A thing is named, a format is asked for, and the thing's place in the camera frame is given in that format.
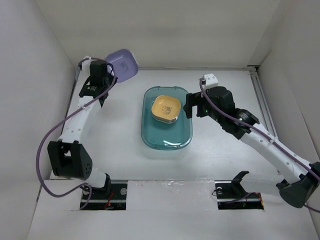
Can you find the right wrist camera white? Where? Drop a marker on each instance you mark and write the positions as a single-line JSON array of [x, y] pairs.
[[209, 81]]

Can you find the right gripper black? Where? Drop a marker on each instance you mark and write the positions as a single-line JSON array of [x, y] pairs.
[[193, 99]]

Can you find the teal transparent plastic bin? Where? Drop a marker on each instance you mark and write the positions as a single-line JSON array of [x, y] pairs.
[[163, 136]]

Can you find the purple square plate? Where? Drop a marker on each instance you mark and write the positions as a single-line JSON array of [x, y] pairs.
[[124, 63]]

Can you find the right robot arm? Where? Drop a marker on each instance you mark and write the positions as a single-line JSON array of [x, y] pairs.
[[300, 177]]

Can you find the yellow plate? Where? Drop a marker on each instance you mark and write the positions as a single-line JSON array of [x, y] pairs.
[[166, 109]]

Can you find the front mounting rail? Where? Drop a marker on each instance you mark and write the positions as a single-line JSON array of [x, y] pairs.
[[172, 196]]

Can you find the aluminium rail right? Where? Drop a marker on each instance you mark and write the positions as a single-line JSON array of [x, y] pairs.
[[264, 108]]

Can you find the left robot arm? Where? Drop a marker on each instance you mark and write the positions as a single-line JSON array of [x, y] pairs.
[[67, 155]]

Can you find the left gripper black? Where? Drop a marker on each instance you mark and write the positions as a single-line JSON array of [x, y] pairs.
[[111, 76]]

